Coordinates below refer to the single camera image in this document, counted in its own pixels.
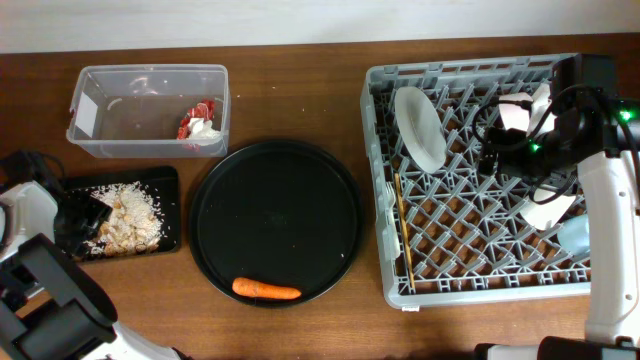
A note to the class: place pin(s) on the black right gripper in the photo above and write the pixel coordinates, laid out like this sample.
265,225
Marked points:
511,140

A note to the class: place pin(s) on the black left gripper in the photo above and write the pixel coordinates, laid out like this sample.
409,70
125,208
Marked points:
99,212

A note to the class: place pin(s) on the pink bowl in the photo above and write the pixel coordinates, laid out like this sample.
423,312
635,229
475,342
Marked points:
513,116

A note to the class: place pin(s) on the cream paper cup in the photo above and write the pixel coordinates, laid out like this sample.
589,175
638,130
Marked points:
544,217

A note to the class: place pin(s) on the grey plate with food scraps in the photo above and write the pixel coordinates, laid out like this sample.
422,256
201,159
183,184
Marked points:
420,128

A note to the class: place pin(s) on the light blue plastic cup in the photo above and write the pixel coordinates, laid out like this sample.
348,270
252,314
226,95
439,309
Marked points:
573,235

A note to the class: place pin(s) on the wooden chopstick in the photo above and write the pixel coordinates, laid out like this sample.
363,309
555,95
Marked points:
404,231

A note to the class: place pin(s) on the white plastic fork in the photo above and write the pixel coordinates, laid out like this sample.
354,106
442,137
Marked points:
391,201

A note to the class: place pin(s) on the red and white wrapper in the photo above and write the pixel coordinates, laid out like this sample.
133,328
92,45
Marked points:
197,125

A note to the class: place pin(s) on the orange carrot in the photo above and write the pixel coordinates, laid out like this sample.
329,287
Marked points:
255,289

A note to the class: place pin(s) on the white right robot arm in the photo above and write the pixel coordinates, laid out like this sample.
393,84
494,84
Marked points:
590,135

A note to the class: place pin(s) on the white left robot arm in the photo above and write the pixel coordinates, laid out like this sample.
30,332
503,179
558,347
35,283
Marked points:
50,308

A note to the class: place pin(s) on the grey dishwasher rack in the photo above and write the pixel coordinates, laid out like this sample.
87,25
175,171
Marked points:
469,243

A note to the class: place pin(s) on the rice and shell scraps pile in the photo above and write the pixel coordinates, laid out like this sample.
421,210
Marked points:
134,226

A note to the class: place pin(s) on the black rectangular tray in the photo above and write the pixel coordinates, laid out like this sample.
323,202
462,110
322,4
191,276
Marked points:
162,182

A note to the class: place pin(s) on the clear plastic bin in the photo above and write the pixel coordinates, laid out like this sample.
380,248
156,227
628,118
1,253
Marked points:
135,111

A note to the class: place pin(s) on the round black tray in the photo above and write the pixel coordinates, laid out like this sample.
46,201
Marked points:
280,212

